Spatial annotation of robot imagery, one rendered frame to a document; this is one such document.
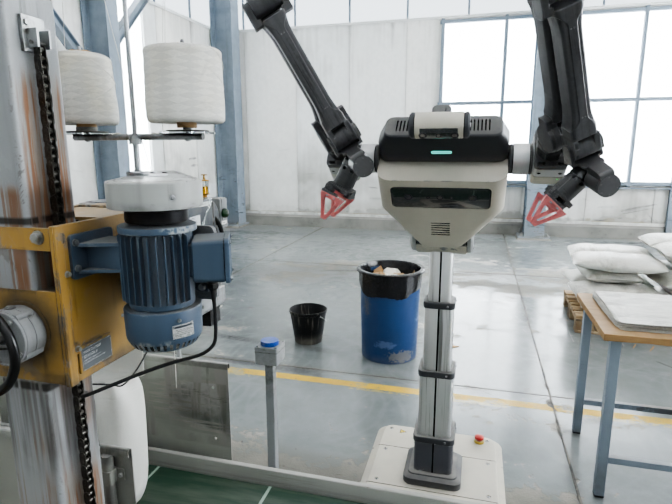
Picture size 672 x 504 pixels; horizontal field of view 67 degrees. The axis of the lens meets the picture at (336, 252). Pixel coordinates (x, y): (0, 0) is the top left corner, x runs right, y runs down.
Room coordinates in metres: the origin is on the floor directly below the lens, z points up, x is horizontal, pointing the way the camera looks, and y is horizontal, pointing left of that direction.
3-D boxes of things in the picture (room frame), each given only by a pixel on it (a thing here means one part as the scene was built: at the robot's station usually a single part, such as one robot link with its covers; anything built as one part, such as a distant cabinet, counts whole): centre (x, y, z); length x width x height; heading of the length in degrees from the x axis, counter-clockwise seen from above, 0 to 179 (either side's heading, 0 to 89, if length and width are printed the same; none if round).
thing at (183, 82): (1.15, 0.32, 1.61); 0.17 x 0.17 x 0.17
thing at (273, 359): (1.60, 0.22, 0.81); 0.08 x 0.08 x 0.06; 75
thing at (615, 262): (4.04, -2.28, 0.57); 0.66 x 0.42 x 0.13; 67
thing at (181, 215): (1.00, 0.35, 1.35); 0.12 x 0.12 x 0.04
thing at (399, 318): (3.52, -0.39, 0.32); 0.51 x 0.48 x 0.65; 165
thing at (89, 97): (1.21, 0.57, 1.61); 0.15 x 0.14 x 0.17; 75
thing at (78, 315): (1.09, 0.58, 1.18); 0.34 x 0.25 x 0.31; 165
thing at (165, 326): (1.00, 0.35, 1.21); 0.15 x 0.15 x 0.25
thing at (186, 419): (1.81, 0.88, 0.54); 1.05 x 0.02 x 0.41; 75
